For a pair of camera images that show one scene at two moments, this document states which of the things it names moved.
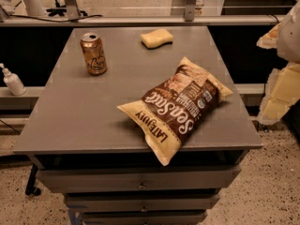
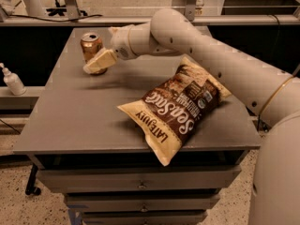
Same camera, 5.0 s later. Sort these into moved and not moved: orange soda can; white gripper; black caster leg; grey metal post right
Moved: white gripper
Not moved: orange soda can; grey metal post right; black caster leg
